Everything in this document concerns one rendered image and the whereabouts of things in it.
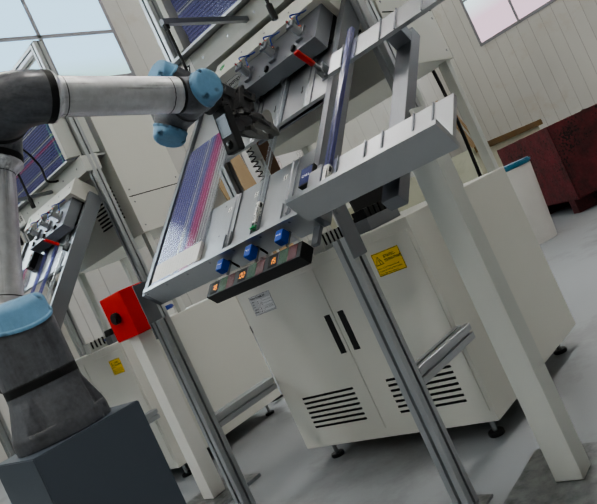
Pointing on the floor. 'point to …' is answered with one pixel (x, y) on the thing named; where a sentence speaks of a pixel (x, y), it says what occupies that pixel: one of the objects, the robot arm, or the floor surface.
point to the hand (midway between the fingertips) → (272, 136)
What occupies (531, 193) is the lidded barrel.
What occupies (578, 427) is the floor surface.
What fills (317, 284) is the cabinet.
